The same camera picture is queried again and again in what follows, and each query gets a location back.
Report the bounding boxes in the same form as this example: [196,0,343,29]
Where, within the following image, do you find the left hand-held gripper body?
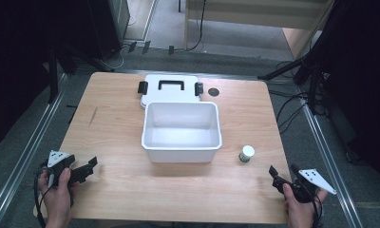
[46,150,76,188]

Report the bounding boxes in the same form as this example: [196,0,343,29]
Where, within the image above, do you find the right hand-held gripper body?
[290,168,337,204]

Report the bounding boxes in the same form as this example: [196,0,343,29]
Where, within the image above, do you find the person's left hand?
[37,167,81,223]

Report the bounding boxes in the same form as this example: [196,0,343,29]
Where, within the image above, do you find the person's right hand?
[282,183,329,228]

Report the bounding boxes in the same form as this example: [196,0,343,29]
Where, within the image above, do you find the small silver jar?
[237,144,257,163]

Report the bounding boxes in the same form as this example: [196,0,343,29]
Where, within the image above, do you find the black metal stand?
[47,42,115,105]

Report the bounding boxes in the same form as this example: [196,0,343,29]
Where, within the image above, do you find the white plastic storage box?
[141,101,223,164]

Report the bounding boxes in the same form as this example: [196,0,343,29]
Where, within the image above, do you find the black curtain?
[311,0,380,191]
[0,0,94,151]

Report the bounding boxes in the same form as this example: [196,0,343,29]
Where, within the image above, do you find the black tripod stand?
[257,34,329,116]

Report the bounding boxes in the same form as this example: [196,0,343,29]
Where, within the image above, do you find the black cabinet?
[85,0,131,62]

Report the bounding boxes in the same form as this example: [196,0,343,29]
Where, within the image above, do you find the light wooden furniture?
[182,0,336,61]

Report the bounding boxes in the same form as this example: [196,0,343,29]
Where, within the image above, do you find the aluminium floor rail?
[0,73,68,228]
[300,98,366,228]

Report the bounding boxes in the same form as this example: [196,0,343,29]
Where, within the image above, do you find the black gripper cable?
[310,193,324,228]
[33,161,54,228]

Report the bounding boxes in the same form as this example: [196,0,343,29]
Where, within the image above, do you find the black floor cables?
[268,61,327,135]

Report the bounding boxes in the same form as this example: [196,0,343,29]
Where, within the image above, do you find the white floor cable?
[99,44,130,71]

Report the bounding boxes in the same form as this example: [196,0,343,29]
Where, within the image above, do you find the white lid with black handle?
[137,74,205,110]

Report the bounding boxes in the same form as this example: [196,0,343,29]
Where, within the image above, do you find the black hanging cable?
[178,0,208,52]

